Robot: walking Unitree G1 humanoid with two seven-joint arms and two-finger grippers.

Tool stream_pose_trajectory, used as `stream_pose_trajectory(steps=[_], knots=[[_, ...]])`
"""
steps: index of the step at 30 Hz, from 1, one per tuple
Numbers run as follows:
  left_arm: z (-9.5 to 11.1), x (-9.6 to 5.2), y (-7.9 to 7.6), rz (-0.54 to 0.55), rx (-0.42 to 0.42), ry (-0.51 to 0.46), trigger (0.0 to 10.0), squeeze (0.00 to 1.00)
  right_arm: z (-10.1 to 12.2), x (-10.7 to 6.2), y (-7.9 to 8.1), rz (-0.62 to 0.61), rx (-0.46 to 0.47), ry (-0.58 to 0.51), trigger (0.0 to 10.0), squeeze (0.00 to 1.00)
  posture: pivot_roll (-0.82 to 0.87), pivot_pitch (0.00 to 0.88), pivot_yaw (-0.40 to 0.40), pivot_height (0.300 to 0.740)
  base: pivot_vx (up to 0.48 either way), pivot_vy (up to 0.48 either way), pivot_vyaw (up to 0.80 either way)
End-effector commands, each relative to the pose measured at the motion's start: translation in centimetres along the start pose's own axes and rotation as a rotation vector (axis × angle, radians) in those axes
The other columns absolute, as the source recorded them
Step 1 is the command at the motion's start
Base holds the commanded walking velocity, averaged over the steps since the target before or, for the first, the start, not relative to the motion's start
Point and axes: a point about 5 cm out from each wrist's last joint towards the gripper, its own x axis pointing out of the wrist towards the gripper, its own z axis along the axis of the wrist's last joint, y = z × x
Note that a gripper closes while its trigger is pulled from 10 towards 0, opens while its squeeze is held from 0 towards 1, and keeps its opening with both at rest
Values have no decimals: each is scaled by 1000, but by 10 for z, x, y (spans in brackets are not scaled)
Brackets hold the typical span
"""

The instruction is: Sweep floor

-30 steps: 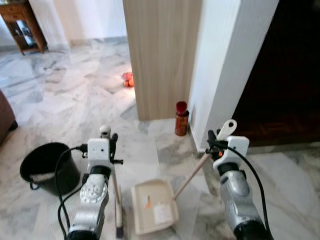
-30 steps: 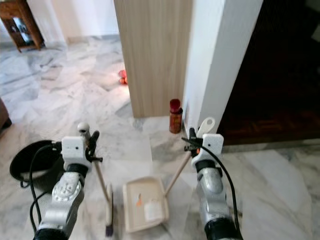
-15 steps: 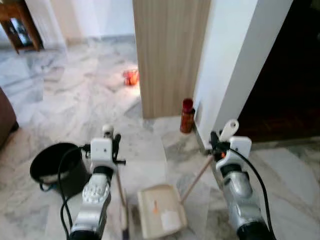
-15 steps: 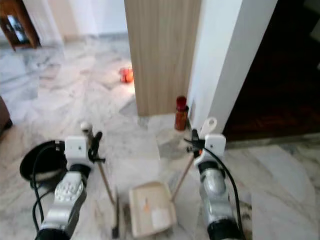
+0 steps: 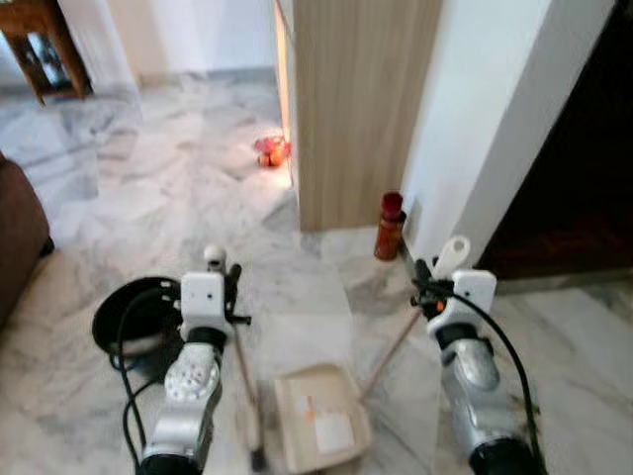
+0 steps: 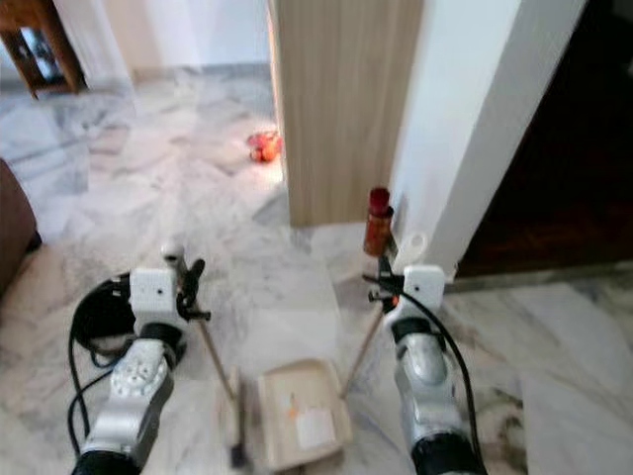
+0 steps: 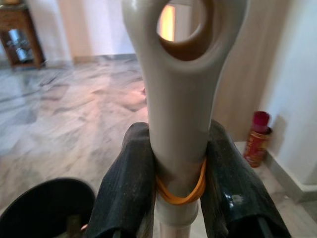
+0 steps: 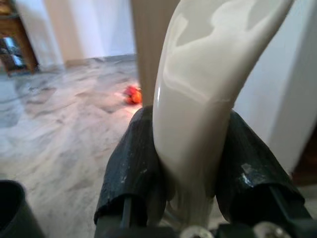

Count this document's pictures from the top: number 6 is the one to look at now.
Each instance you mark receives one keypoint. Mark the brown sofa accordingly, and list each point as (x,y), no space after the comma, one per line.
(15,233)

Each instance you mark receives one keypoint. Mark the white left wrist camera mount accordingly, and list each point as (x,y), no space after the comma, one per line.
(153,302)

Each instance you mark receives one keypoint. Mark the brown bottle red cap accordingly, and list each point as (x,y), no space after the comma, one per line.
(378,228)

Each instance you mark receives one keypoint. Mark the dark wooden staircase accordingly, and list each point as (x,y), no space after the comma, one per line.
(554,168)

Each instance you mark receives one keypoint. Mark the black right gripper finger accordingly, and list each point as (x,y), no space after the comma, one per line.
(386,265)

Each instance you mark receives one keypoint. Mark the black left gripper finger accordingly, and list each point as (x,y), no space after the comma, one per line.
(194,274)

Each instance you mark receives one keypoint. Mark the dark wooden side table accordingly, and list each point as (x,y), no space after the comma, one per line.
(45,45)

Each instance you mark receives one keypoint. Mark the small red orange object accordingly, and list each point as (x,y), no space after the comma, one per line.
(264,147)

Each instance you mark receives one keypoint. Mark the light wood panel cabinet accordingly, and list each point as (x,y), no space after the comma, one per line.
(346,109)

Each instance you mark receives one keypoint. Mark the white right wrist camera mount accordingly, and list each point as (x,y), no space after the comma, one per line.
(423,287)

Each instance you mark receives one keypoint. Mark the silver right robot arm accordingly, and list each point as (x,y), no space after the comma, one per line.
(425,381)

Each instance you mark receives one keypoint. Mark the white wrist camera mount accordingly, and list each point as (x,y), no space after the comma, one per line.
(153,302)
(423,287)

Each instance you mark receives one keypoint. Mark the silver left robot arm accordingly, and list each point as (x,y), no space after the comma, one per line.
(134,391)

